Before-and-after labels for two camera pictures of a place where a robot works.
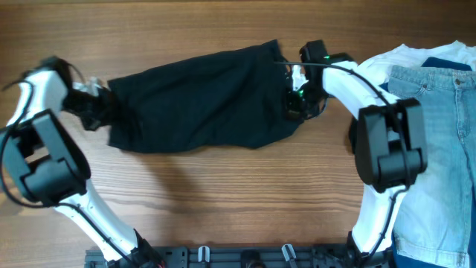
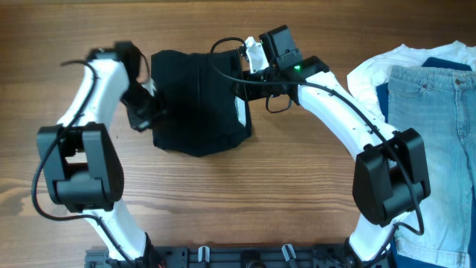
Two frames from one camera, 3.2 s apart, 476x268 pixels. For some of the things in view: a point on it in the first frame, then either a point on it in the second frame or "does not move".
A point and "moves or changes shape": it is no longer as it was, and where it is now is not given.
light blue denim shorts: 432,216 does not move
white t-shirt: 378,65 does not move
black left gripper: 92,123 -> 140,122
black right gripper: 292,100 -> 245,85
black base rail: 294,256 does not move
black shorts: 229,100 moves or changes shape
